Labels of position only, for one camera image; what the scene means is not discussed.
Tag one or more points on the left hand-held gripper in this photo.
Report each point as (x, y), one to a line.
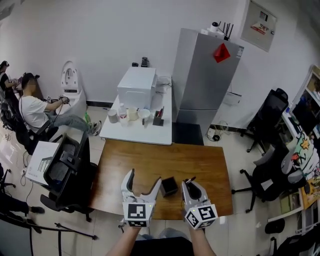
(138, 211)

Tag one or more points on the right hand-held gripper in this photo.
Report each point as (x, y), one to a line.
(201, 212)

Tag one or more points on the dark brown pen holder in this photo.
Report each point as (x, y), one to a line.
(169, 187)

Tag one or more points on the person's right forearm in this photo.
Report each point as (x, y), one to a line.
(201, 241)

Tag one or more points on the person's left forearm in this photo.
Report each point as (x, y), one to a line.
(125, 240)

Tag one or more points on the person's grey trouser legs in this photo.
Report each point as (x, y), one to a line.
(171, 233)

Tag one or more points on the black floor mat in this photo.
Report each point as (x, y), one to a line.
(187, 133)

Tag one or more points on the person's black shirt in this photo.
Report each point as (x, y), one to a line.
(162, 247)

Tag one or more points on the grey desk organizer with pens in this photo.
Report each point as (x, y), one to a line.
(158, 119)

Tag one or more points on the black mesh office chair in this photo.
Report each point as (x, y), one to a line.
(70, 175)

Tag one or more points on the cream mug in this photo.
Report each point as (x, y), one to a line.
(132, 113)

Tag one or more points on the clear plastic bottle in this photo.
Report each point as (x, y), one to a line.
(122, 113)

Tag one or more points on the grey cup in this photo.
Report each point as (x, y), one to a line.
(112, 116)

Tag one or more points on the black office chair with cushion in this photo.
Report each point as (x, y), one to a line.
(270, 180)

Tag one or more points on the green bottle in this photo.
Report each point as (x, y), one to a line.
(86, 118)

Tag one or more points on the black tripod stand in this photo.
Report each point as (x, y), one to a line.
(47, 226)

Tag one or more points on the white microwave oven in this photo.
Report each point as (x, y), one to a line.
(137, 84)

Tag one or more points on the white cardboard box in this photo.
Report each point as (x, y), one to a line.
(40, 162)

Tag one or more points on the silver refrigerator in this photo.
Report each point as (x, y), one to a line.
(202, 82)

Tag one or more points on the black high-back office chair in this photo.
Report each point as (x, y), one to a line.
(268, 112)

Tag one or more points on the white shelf unit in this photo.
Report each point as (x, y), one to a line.
(300, 155)

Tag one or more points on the cartoon print cushion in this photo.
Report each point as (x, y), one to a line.
(301, 156)

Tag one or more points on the black grinder jar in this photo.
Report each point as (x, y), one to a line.
(145, 62)

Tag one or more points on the black computer monitor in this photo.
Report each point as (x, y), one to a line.
(305, 115)

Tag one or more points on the red diamond paper decoration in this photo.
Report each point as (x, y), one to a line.
(221, 53)

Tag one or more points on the black router with antennas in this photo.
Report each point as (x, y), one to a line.
(227, 31)

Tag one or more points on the grey electrical panel box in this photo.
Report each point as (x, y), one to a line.
(258, 25)

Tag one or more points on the white security camera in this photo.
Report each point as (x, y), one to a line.
(214, 27)

